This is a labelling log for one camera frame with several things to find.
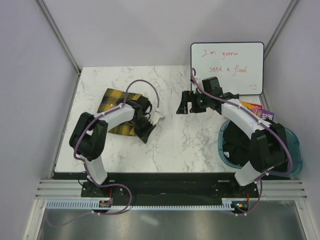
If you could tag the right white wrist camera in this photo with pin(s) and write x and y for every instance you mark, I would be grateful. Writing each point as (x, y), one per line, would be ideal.
(197, 84)

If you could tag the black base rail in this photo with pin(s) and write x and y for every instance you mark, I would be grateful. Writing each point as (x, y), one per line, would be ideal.
(216, 185)

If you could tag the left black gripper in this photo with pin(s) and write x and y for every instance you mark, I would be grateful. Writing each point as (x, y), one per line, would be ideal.
(143, 134)

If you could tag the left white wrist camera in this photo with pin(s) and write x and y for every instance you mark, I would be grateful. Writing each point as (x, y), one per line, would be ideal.
(156, 117)

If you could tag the teal plastic bin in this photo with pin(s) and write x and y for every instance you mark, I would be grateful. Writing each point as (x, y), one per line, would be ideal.
(296, 150)

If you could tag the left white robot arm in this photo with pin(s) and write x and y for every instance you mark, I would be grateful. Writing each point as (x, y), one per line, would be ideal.
(89, 135)

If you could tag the black shirt in bin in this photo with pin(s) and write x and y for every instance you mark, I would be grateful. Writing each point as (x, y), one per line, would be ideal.
(262, 149)

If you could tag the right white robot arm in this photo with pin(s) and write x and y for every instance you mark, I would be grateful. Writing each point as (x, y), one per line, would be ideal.
(230, 106)

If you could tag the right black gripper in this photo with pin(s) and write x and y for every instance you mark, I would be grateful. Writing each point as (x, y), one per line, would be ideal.
(189, 96)

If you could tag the white dry-erase board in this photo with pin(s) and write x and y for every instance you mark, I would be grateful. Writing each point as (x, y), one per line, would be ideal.
(239, 66)

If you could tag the yellow plaid flannel shirt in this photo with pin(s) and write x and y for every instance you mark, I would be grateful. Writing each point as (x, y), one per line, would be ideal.
(113, 98)

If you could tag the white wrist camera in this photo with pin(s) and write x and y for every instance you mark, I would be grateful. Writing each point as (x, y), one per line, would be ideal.
(156, 117)
(197, 84)

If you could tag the aluminium frame rails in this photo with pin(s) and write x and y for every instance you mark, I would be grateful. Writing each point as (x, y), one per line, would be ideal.
(272, 190)

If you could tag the white slotted cable duct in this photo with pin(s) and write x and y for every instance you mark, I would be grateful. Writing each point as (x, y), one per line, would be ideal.
(100, 205)

